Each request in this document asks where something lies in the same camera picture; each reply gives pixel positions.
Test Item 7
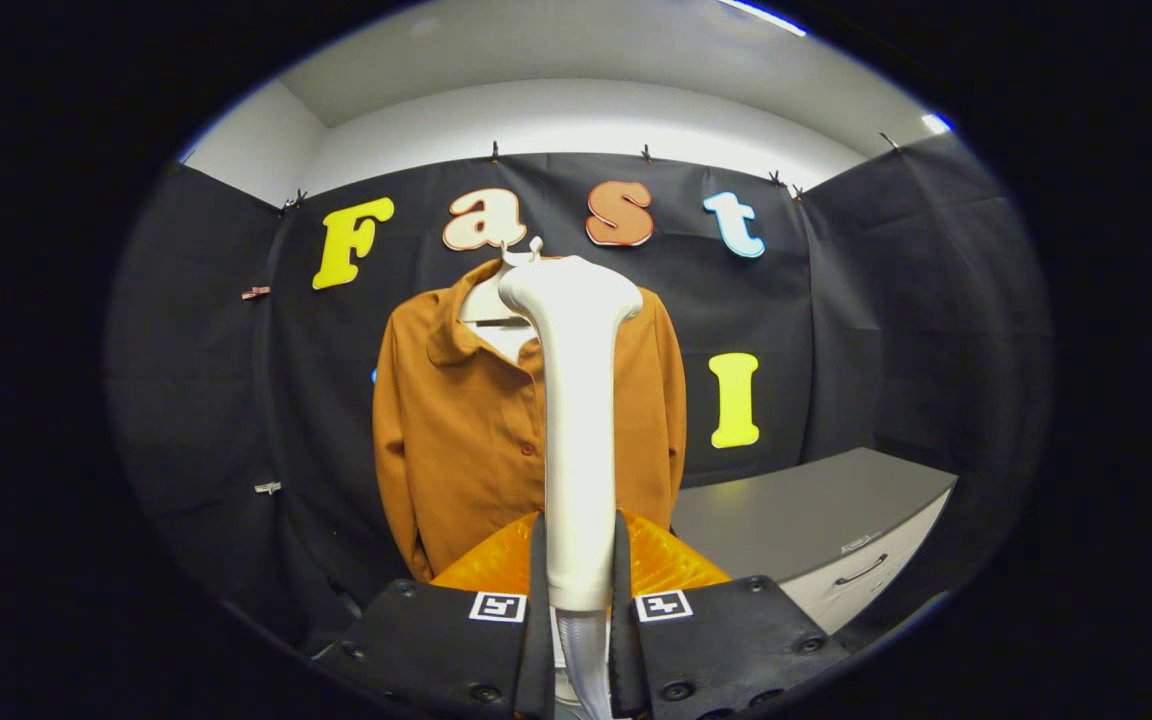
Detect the white garment steamer head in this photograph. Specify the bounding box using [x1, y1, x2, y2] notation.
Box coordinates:
[498, 255, 644, 613]

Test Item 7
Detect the black backdrop cloth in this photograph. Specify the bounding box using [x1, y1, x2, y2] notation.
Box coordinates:
[106, 130, 1055, 651]

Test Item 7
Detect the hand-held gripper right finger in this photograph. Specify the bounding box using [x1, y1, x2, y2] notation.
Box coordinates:
[608, 510, 850, 720]

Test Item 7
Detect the brown button shirt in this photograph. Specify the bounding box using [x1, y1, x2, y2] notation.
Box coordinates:
[373, 255, 687, 583]

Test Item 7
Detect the cabinet drawer handle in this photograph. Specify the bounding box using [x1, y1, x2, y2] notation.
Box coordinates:
[834, 553, 890, 587]

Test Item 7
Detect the grey cabinet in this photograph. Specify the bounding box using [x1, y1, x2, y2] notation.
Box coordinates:
[671, 447, 957, 636]

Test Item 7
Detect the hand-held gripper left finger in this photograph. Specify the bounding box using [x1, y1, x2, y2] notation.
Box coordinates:
[311, 512, 555, 720]

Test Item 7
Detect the long ceiling light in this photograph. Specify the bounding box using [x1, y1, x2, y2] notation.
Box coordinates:
[716, 0, 807, 38]

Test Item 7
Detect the white mannequin torso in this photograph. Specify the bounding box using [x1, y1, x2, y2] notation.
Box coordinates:
[458, 237, 547, 363]

